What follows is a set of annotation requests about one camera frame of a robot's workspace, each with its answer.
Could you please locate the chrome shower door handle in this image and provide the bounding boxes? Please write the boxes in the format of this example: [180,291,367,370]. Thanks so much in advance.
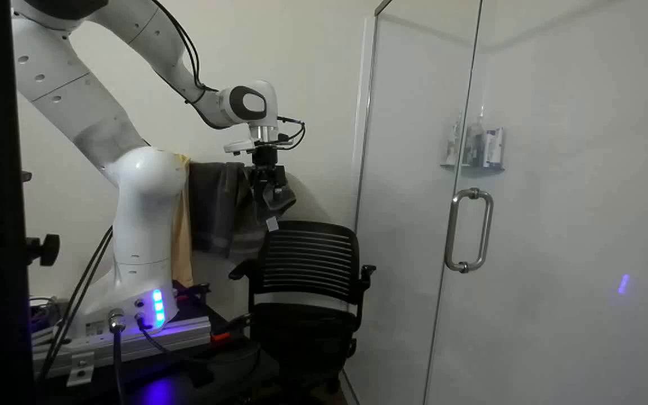
[441,186,496,275]

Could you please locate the black slatted office chair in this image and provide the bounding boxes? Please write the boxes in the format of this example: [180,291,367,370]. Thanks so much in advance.
[227,218,378,393]

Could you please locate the thick black base cables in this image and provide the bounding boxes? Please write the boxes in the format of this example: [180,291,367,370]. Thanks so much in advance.
[36,222,116,379]

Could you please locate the cable with silver plug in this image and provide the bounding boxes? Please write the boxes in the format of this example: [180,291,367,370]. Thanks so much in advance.
[107,307,128,405]

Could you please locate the fixed glass shower panel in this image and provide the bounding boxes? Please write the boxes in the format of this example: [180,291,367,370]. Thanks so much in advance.
[344,0,485,405]

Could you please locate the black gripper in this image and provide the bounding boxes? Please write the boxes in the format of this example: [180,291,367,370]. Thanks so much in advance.
[250,145,280,190]

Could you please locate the purple clamp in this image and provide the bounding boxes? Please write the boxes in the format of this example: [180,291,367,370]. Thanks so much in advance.
[170,280,214,303]

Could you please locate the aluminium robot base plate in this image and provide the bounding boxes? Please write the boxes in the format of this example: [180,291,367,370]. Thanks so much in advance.
[29,310,214,382]

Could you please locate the glass shower door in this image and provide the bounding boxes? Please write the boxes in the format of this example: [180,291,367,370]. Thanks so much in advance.
[420,0,648,405]

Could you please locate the black camera stand pole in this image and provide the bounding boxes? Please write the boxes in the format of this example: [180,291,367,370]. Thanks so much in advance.
[0,0,63,405]

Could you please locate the orange black clamp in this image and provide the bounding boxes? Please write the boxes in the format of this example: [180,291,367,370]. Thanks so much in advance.
[209,317,253,349]

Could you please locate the yellow towel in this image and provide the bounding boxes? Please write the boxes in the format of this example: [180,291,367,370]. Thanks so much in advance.
[170,153,196,289]

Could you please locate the large dark grey towel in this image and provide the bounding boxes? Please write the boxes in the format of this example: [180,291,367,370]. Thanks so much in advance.
[186,160,267,265]

